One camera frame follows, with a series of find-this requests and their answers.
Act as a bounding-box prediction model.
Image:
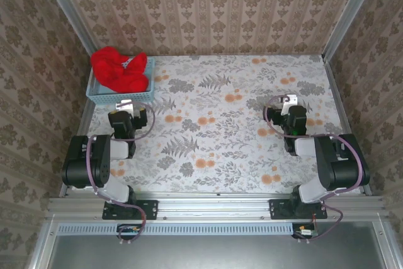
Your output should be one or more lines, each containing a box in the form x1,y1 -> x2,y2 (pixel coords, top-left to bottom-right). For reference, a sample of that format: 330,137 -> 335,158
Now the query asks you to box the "aluminium table side rail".
59,60 -> 97,197
324,57 -> 372,196

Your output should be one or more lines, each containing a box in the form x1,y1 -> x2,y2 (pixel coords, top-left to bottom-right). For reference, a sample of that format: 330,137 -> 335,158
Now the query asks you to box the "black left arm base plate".
102,199 -> 158,220

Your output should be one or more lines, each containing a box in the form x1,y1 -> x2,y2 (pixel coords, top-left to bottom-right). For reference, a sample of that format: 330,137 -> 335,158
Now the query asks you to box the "small connector circuit board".
116,223 -> 142,240
292,223 -> 317,239

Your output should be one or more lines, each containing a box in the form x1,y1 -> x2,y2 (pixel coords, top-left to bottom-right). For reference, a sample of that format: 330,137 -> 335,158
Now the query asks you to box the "red t-shirt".
91,47 -> 149,93

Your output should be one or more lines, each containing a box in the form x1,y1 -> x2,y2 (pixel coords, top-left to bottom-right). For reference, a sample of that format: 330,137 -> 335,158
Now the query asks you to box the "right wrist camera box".
281,94 -> 298,115

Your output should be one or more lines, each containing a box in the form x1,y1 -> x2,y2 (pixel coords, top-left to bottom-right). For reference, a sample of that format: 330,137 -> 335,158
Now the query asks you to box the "aluminium mounting rail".
47,193 -> 385,219

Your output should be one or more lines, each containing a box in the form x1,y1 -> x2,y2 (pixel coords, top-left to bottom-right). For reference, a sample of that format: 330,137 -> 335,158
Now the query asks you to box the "slotted cable duct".
57,222 -> 293,236

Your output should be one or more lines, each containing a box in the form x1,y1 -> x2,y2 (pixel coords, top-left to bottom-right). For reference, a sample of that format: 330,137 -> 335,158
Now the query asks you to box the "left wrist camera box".
115,99 -> 141,118

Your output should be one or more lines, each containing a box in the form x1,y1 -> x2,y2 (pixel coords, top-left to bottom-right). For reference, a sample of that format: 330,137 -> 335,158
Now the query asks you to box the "aluminium frame post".
322,0 -> 383,62
36,0 -> 101,59

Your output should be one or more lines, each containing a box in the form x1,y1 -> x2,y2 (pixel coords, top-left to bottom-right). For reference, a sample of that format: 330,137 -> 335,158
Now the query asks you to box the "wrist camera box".
281,94 -> 298,115
115,99 -> 141,118

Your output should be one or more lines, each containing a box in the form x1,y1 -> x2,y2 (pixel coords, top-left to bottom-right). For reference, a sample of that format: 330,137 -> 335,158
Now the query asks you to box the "grey metal sheet panel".
47,221 -> 394,269

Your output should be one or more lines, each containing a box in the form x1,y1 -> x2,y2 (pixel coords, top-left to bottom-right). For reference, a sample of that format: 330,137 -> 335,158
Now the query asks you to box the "light blue perforated plastic basket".
86,57 -> 156,106

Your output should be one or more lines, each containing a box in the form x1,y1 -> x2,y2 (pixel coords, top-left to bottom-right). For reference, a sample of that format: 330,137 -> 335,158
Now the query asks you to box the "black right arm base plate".
269,198 -> 328,220

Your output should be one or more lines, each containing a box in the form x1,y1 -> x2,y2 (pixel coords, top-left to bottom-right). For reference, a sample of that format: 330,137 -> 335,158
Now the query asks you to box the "floral patterned tablecloth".
72,54 -> 363,194

